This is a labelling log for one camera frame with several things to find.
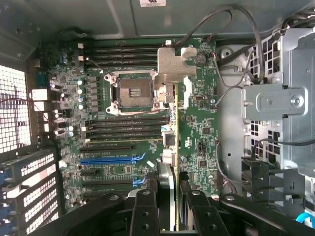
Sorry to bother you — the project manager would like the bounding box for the blue expansion slot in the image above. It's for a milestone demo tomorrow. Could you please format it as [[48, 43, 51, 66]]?
[[80, 153, 146, 165]]

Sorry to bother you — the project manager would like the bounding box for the green motherboard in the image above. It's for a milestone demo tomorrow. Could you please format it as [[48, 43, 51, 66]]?
[[27, 38, 220, 214]]

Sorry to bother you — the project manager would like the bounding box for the CPU socket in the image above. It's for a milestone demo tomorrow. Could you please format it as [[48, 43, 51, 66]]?
[[103, 70, 160, 116]]

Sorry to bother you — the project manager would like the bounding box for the metal drive cage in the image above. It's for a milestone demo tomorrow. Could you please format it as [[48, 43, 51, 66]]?
[[242, 27, 315, 177]]

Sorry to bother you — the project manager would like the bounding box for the open PC case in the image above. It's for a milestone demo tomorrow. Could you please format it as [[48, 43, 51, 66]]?
[[0, 0, 315, 236]]

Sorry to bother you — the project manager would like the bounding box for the blue wire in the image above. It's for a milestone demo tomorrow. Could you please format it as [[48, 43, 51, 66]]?
[[295, 212, 311, 225]]

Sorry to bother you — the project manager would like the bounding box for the black looped wire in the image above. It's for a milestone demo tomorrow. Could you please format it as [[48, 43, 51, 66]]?
[[172, 4, 266, 87]]

